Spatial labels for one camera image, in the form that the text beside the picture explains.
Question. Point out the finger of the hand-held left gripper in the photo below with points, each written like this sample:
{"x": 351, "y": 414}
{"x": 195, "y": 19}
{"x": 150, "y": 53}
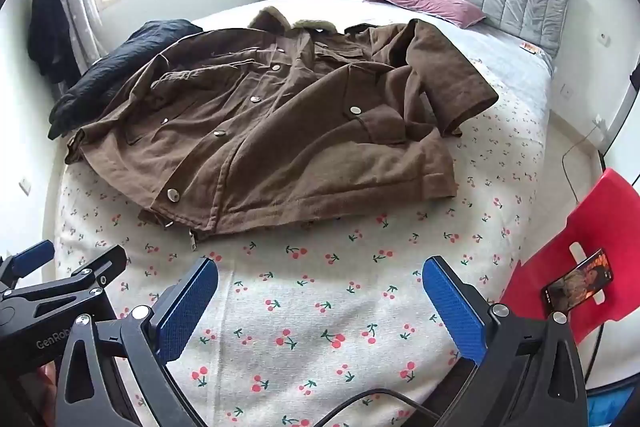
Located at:
{"x": 32, "y": 254}
{"x": 100, "y": 268}

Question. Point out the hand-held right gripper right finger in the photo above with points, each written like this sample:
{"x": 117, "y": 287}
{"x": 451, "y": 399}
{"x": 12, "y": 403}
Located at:
{"x": 452, "y": 312}

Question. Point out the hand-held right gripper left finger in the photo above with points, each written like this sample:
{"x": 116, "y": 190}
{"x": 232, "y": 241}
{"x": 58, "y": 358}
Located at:
{"x": 187, "y": 307}

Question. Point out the brown jacket with fur collar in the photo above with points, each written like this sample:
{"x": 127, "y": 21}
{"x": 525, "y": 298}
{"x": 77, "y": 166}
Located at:
{"x": 280, "y": 132}

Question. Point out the hanging dark clothes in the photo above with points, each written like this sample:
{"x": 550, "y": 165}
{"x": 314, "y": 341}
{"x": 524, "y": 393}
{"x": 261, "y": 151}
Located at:
{"x": 47, "y": 32}

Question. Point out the smartphone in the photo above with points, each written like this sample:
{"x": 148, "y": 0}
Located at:
{"x": 575, "y": 282}

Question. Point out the cherry print bed sheet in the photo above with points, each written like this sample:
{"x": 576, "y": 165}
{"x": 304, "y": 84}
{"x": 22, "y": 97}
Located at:
{"x": 325, "y": 297}

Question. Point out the red plastic chair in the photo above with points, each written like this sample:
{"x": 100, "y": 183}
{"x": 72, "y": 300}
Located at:
{"x": 600, "y": 217}

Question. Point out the blue plastic object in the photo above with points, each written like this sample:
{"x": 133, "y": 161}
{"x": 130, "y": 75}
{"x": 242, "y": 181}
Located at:
{"x": 610, "y": 409}

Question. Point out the black pillow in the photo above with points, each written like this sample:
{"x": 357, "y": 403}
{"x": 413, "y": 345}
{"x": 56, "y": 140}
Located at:
{"x": 115, "y": 57}

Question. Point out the small orange packet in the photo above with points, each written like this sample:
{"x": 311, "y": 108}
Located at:
{"x": 530, "y": 48}

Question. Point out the dark stand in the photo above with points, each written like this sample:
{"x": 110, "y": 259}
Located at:
{"x": 636, "y": 79}

